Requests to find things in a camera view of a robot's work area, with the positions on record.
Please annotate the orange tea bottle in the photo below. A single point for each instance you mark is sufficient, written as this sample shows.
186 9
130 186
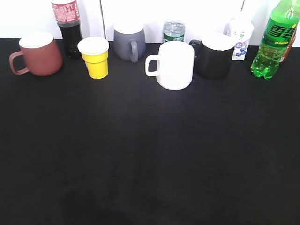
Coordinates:
285 55

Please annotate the grey mug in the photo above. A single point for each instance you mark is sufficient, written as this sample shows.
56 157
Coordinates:
129 40

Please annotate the green sprite bottle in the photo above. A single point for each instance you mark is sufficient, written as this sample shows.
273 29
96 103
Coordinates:
281 26

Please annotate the white mug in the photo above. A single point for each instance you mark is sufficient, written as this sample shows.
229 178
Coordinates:
173 65

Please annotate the red-brown mug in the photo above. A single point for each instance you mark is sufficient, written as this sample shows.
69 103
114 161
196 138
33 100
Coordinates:
41 54

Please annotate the white blueberry milk carton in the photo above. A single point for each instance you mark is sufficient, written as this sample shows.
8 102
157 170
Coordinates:
240 28

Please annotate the clear water bottle green label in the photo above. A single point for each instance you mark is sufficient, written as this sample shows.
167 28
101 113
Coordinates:
173 30

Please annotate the dark cola bottle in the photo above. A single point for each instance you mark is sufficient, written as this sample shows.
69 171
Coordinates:
67 15

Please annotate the yellow paper cup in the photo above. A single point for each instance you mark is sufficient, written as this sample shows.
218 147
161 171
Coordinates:
94 51

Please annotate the black tablecloth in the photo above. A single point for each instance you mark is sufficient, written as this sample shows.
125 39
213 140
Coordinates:
124 151

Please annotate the black mug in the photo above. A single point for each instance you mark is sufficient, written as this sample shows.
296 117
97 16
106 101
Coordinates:
213 55

